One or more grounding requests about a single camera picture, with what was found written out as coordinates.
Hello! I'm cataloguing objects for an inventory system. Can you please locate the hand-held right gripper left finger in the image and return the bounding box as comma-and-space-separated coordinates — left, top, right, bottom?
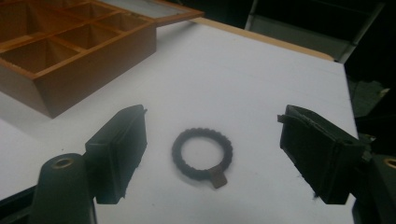
29, 104, 149, 224

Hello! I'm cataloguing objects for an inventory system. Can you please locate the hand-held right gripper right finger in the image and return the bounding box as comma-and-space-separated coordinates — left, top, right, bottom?
276, 105, 396, 224

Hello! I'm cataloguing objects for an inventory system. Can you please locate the dark beaded bracelet with tag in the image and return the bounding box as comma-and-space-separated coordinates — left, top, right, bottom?
171, 127, 234, 189

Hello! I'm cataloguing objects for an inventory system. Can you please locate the wooden compartment box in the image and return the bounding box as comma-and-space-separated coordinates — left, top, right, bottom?
0, 0, 205, 119

